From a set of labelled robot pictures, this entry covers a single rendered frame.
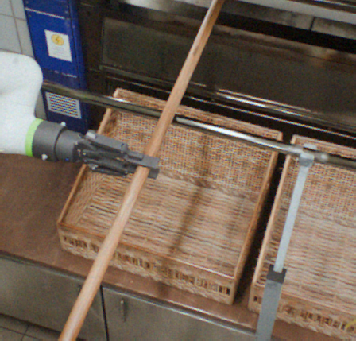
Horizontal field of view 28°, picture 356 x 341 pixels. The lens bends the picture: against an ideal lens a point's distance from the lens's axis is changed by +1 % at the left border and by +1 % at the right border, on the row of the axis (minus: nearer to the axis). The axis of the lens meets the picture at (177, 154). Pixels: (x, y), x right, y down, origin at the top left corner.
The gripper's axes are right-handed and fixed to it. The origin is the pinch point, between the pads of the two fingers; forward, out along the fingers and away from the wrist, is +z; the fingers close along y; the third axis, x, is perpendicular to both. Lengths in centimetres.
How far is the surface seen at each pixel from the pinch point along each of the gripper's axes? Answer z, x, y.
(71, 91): -26.3, -18.5, 1.8
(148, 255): -1.6, -5.2, 48.3
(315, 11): 29, -40, -22
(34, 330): -47, -3, 119
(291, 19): 21, -63, 1
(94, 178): -29, -30, 54
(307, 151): 35.2, -17.6, 1.8
